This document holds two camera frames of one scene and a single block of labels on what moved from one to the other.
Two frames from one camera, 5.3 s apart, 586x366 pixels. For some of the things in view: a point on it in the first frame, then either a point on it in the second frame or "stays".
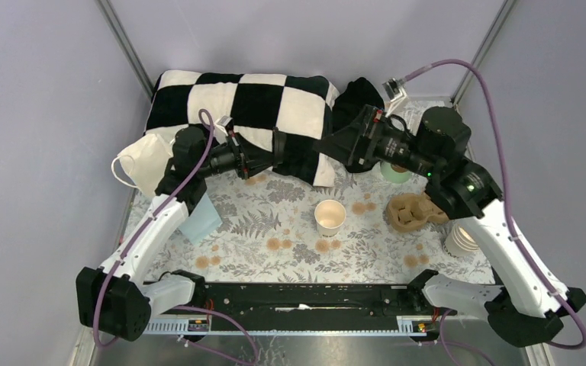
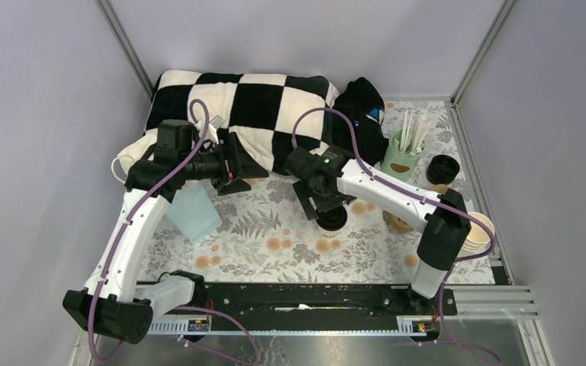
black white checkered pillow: x=279 y=120 stays
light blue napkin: x=203 y=220 stays
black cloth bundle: x=349 y=101 stays
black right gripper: x=355 y=142 → x=305 y=190
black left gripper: x=251 y=158 → x=239 y=163
